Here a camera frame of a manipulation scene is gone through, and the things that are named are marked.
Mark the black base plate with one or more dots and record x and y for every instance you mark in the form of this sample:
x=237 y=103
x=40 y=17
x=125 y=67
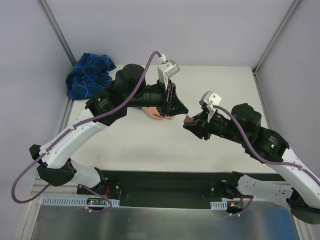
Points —
x=171 y=190

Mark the white cable duct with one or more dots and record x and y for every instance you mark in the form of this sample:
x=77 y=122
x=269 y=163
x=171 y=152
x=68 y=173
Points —
x=70 y=201
x=219 y=205

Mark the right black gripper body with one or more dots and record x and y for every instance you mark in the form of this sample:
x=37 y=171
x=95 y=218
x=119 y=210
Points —
x=204 y=124

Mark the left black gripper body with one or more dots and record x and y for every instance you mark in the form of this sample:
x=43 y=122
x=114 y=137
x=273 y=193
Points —
x=166 y=100

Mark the left aluminium frame post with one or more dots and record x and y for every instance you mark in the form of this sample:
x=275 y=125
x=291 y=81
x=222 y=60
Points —
x=57 y=30

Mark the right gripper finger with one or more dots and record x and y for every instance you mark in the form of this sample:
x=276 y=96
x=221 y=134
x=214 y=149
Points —
x=195 y=128
x=202 y=117

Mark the right aluminium frame post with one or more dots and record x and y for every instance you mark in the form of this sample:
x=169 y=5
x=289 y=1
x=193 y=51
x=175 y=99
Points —
x=277 y=34

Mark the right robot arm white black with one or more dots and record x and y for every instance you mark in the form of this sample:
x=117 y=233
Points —
x=301 y=192

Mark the blue plaid cloth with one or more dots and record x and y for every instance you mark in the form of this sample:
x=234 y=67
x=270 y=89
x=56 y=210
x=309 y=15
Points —
x=90 y=75

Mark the right white cable duct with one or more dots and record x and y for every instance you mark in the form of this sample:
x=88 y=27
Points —
x=219 y=205

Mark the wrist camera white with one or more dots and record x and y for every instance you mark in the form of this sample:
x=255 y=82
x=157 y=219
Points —
x=166 y=70
x=208 y=103

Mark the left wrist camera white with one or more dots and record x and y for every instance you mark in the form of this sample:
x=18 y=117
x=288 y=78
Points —
x=166 y=70

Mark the left white cable duct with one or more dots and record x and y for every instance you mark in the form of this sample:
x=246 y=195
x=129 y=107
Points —
x=70 y=201

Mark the mannequin hand with nails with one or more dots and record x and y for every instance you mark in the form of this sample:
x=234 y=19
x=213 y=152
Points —
x=153 y=113

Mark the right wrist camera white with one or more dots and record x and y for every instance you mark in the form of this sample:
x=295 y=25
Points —
x=208 y=103

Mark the aluminium frame post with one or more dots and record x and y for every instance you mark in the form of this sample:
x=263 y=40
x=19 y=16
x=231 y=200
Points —
x=57 y=30
x=277 y=34

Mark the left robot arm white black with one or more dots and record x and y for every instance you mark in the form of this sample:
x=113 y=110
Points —
x=129 y=89

